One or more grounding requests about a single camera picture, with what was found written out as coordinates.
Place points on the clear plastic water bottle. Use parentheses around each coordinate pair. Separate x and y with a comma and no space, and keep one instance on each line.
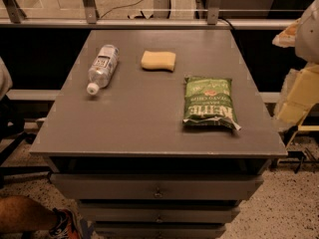
(102,69)

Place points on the grey drawer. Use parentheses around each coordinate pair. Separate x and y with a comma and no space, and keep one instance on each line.
(158,213)
(157,187)
(159,231)

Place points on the top grey drawer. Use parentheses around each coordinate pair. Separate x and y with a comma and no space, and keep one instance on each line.
(157,187)

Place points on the grey drawer cabinet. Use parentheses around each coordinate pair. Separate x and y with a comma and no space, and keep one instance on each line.
(134,124)

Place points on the middle grey drawer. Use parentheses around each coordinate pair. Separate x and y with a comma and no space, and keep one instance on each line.
(158,213)

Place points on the person's bare leg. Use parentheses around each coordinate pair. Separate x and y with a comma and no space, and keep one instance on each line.
(22,214)

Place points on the metal railing frame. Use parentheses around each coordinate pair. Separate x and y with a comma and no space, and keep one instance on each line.
(211,19)

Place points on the orange black sneaker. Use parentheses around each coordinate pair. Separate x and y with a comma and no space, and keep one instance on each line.
(66,226)

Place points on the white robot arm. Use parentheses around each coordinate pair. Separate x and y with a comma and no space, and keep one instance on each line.
(302,35)

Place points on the yellow sponge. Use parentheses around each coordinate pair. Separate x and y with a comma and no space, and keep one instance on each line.
(158,60)

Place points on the green jalapeno chip bag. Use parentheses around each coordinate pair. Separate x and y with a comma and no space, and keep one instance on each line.
(208,102)

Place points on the bottom grey drawer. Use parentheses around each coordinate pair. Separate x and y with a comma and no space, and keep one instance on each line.
(159,231)

